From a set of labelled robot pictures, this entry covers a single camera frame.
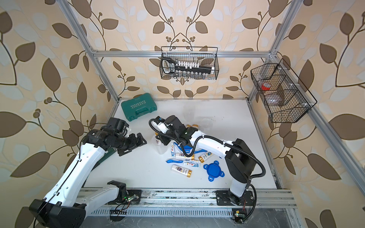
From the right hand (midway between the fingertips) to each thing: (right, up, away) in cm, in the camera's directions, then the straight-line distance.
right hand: (158, 134), depth 81 cm
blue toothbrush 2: (+25, -12, +10) cm, 30 cm away
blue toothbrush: (+7, -17, +6) cm, 19 cm away
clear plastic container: (+1, -10, +6) cm, 11 cm away
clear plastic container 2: (+30, +6, +14) cm, 33 cm away
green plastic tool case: (-22, +18, +28) cm, 39 cm away
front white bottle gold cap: (+13, -21, +1) cm, 25 cm away
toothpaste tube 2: (+20, -18, +4) cm, 27 cm away
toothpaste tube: (+7, -11, +10) cm, 17 cm away
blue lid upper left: (+17, -11, +11) cm, 23 cm away
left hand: (-9, -4, -7) cm, 12 cm away
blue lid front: (+33, -22, +4) cm, 40 cm away
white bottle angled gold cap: (+26, -15, +6) cm, 31 cm away
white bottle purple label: (+13, -14, +6) cm, 20 cm away
